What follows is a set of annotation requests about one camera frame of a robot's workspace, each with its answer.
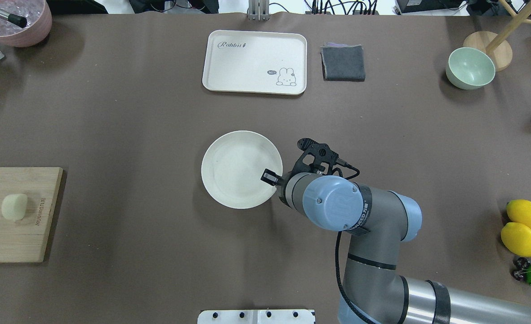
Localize aluminium frame post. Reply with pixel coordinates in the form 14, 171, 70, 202
247, 0, 271, 21

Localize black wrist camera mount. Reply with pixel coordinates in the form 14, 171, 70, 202
290, 138, 360, 180

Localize yellow lemon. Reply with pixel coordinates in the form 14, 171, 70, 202
506, 199, 531, 229
500, 222, 531, 257

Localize pink ice bowl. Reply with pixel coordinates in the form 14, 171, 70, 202
0, 0, 52, 47

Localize pale white bun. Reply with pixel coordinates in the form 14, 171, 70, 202
1, 193, 27, 221

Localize mint green bowl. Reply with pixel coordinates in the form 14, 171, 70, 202
445, 47, 497, 90

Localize wooden cup stand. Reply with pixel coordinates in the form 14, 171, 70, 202
463, 0, 531, 72

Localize cream rabbit serving tray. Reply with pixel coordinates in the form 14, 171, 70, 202
202, 30, 307, 95

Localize cream round plate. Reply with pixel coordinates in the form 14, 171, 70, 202
200, 130, 283, 209

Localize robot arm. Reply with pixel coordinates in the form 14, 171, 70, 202
262, 170, 531, 324

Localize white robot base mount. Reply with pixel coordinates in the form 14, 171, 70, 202
197, 308, 316, 324

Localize folded grey cloth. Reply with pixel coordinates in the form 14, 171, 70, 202
321, 43, 366, 82

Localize yellow lemon upper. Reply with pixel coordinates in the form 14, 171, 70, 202
506, 199, 531, 229

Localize bamboo cutting board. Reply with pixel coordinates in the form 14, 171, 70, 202
0, 167, 62, 263

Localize black tipped metal tongs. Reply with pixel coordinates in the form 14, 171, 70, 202
0, 9, 27, 28

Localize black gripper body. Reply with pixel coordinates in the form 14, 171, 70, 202
276, 173, 292, 204

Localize yellow lemon lower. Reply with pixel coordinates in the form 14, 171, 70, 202
500, 222, 531, 257

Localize dark cherries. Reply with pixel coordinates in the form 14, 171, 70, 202
511, 257, 531, 282

